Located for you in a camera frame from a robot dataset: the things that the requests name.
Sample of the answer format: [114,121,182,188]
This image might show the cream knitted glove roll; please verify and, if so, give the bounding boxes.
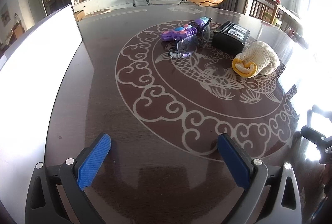
[232,41,280,78]

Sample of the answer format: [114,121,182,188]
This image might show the black rectangular box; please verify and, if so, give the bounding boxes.
[211,21,250,56]

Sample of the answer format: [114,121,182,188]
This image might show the clear safety glasses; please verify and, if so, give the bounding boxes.
[168,25,209,59]

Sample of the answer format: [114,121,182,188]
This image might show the purple toy wand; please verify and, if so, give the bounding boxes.
[161,17,212,42]

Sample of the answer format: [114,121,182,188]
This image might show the white storage bin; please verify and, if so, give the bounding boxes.
[1,5,82,223]

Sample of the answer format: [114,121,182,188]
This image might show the wooden dining chair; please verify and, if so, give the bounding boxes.
[243,0,282,28]

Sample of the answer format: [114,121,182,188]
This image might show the cardboard box on floor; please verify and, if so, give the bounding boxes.
[74,10,85,22]

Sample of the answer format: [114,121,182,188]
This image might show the framed wall painting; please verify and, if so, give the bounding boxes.
[1,3,11,27]

